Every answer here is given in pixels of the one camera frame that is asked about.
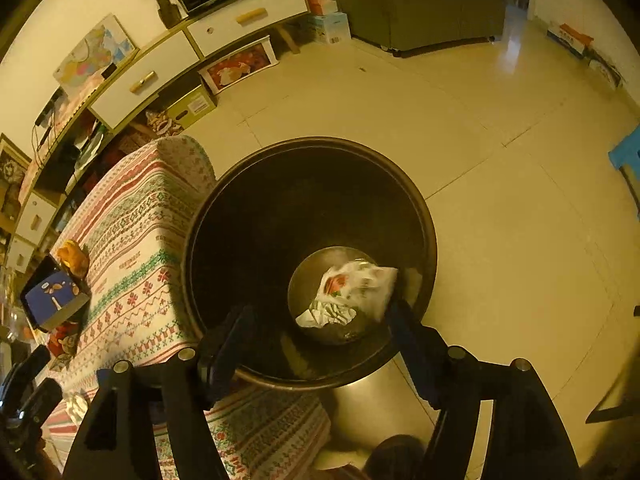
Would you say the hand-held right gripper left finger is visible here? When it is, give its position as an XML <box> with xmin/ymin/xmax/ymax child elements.
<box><xmin>62</xmin><ymin>304</ymin><xmax>257</xmax><ymax>480</ymax></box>

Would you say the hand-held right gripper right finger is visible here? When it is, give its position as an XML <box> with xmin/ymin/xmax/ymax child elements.
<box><xmin>387</xmin><ymin>299</ymin><xmax>583</xmax><ymax>480</ymax></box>

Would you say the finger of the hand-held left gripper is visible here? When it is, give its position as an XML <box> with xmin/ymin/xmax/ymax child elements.
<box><xmin>19</xmin><ymin>378</ymin><xmax>64</xmax><ymax>435</ymax></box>
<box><xmin>2</xmin><ymin>345</ymin><xmax>52</xmax><ymax>402</ymax></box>

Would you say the dark brown round trash bin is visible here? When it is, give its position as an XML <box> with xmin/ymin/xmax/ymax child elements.
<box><xmin>181</xmin><ymin>136</ymin><xmax>440</xmax><ymax>393</ymax></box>

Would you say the crumpled white tissue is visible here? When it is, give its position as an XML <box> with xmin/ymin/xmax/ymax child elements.
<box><xmin>65</xmin><ymin>394</ymin><xmax>92</xmax><ymax>419</ymax></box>

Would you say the white printed plastic bag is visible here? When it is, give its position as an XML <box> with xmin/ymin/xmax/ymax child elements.
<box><xmin>320</xmin><ymin>261</ymin><xmax>401</xmax><ymax>322</ymax></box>

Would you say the blue tissue box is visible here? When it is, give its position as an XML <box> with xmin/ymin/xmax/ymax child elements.
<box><xmin>20</xmin><ymin>255</ymin><xmax>92</xmax><ymax>333</ymax></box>

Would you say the crumpled white paper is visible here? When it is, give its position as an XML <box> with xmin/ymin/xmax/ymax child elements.
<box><xmin>295</xmin><ymin>300</ymin><xmax>358</xmax><ymax>329</ymax></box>

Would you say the orange lumpy object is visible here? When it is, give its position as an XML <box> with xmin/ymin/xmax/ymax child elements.
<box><xmin>56</xmin><ymin>241</ymin><xmax>91</xmax><ymax>278</ymax></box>

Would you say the patterned striped tablecloth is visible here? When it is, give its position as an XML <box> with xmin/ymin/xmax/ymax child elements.
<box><xmin>42</xmin><ymin>135</ymin><xmax>331</xmax><ymax>480</ymax></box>

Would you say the black electronic box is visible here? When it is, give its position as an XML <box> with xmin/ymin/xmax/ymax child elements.
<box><xmin>37</xmin><ymin>147</ymin><xmax>81</xmax><ymax>191</ymax></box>

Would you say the wooden framed picture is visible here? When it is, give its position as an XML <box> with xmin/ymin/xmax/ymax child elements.
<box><xmin>0</xmin><ymin>132</ymin><xmax>31</xmax><ymax>196</ymax></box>

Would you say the stack of papers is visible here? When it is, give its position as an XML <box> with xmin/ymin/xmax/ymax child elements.
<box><xmin>75</xmin><ymin>125</ymin><xmax>108</xmax><ymax>161</ymax></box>

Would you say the yellow cardboard box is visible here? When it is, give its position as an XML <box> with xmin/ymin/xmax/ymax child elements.
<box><xmin>159</xmin><ymin>85</ymin><xmax>217</xmax><ymax>130</ymax></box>

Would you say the black power strip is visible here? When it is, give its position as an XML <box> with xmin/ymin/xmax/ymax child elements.
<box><xmin>35</xmin><ymin>87</ymin><xmax>66</xmax><ymax>128</ymax></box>

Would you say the pink floral cabinet runner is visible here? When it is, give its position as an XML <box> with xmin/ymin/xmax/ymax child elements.
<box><xmin>20</xmin><ymin>70</ymin><xmax>116</xmax><ymax>196</ymax></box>

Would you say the white framed orange picture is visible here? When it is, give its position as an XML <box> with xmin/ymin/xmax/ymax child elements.
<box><xmin>199</xmin><ymin>36</ymin><xmax>278</xmax><ymax>95</ymax></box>

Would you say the blue plastic stool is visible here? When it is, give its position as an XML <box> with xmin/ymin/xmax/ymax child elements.
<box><xmin>607</xmin><ymin>127</ymin><xmax>640</xmax><ymax>196</ymax></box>

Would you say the long white television cabinet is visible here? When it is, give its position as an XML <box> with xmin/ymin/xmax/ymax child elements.
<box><xmin>0</xmin><ymin>0</ymin><xmax>311</xmax><ymax>281</ymax></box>

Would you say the white and blue box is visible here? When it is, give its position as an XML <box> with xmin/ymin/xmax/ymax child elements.
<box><xmin>307</xmin><ymin>11</ymin><xmax>351</xmax><ymax>45</ymax></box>

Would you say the colourful map poster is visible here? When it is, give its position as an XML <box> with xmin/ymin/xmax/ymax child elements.
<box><xmin>52</xmin><ymin>14</ymin><xmax>138</xmax><ymax>96</ymax></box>

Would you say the tall grey cabinet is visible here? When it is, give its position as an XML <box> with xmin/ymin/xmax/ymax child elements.
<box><xmin>310</xmin><ymin>0</ymin><xmax>511</xmax><ymax>53</ymax></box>

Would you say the printed flat carton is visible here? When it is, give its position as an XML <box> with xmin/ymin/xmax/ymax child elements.
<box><xmin>587</xmin><ymin>50</ymin><xmax>623</xmax><ymax>88</ymax></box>
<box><xmin>546</xmin><ymin>23</ymin><xmax>596</xmax><ymax>58</ymax></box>

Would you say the white drawer wooden handle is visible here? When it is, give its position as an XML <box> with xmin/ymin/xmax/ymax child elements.
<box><xmin>7</xmin><ymin>237</ymin><xmax>36</xmax><ymax>273</ymax></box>
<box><xmin>187</xmin><ymin>0</ymin><xmax>310</xmax><ymax>56</ymax></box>
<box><xmin>17</xmin><ymin>192</ymin><xmax>58</xmax><ymax>246</ymax></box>
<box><xmin>90</xmin><ymin>35</ymin><xmax>201</xmax><ymax>128</ymax></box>

